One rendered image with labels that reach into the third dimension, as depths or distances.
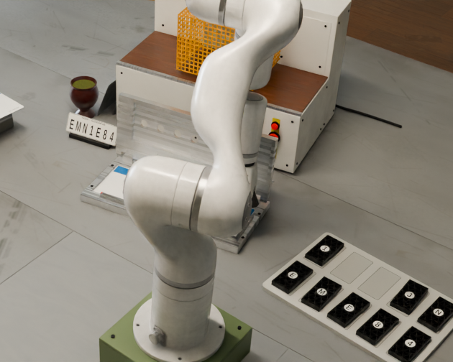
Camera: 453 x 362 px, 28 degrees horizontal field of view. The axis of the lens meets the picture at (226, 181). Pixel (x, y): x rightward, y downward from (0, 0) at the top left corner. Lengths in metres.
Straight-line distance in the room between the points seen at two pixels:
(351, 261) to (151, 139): 0.62
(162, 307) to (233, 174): 0.34
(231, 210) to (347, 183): 0.93
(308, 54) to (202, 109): 0.94
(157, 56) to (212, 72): 0.94
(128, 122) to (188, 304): 0.77
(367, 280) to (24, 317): 0.79
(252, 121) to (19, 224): 0.64
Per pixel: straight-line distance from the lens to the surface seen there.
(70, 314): 2.04
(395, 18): 3.39
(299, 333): 2.02
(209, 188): 1.57
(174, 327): 1.80
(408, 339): 2.03
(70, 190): 2.38
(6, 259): 2.19
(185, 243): 1.68
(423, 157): 2.63
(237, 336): 1.89
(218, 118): 1.62
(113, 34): 3.12
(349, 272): 2.17
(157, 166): 1.60
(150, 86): 2.52
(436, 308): 2.12
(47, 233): 2.25
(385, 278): 2.18
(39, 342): 1.99
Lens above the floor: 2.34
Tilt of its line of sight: 37 degrees down
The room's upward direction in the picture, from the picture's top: 4 degrees clockwise
